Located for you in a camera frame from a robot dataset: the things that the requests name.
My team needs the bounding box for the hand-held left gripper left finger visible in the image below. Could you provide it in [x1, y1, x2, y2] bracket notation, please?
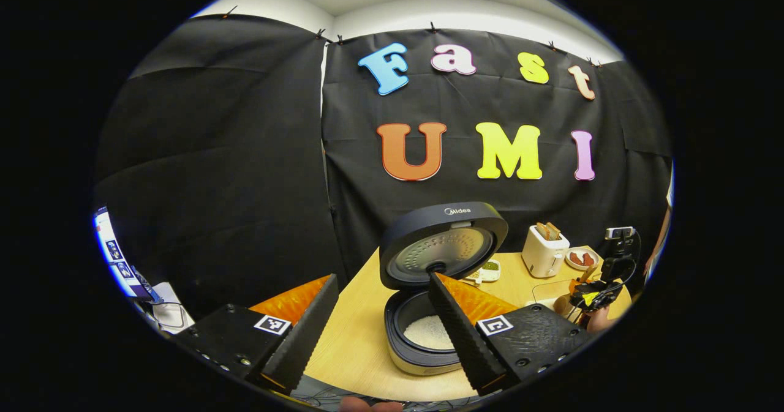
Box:
[164, 273, 339, 395]

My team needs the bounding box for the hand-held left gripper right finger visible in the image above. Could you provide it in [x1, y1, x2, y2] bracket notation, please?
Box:
[427, 271, 596, 397]

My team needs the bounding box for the clear box of rice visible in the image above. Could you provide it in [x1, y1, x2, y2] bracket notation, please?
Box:
[532, 279, 579, 315]

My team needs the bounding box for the dark rice cooker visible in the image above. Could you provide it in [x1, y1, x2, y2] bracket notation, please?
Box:
[379, 201, 509, 376]

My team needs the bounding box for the white round plate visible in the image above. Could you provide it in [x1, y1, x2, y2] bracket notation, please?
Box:
[565, 247, 601, 271]

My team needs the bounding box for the white toaster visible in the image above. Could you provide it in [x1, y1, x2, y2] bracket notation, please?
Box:
[522, 222, 570, 279]

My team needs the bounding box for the white divided dish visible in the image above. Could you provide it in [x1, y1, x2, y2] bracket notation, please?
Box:
[465, 259, 502, 284]

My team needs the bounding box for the white paper sheet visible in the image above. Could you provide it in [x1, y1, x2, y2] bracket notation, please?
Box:
[150, 282, 195, 333]

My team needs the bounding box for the black backdrop cloth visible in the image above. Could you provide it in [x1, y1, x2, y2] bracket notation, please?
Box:
[95, 14, 674, 339]

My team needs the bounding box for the blue white printed screen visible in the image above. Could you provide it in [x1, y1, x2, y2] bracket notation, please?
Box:
[93, 207, 148, 299]

